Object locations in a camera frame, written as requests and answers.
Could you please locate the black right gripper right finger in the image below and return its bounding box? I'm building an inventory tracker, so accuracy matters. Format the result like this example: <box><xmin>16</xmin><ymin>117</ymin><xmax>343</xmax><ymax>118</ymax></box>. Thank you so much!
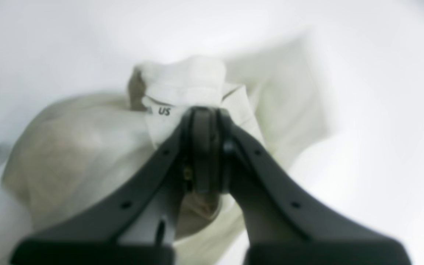
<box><xmin>197</xmin><ymin>107</ymin><xmax>411</xmax><ymax>265</ymax></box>

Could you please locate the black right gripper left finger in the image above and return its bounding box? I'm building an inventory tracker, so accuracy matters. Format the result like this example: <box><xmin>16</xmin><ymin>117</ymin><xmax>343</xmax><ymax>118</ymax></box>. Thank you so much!
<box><xmin>10</xmin><ymin>108</ymin><xmax>197</xmax><ymax>265</ymax></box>

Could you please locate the beige T-shirt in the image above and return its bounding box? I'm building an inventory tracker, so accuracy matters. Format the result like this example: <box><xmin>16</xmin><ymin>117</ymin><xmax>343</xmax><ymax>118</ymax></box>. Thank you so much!
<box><xmin>0</xmin><ymin>36</ymin><xmax>329</xmax><ymax>265</ymax></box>

